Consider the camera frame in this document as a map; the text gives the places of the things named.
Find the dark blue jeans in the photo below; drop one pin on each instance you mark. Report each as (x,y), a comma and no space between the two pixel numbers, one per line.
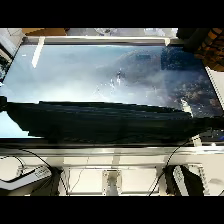
(110,121)

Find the black garment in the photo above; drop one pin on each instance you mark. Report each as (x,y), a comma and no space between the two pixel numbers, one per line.
(190,36)

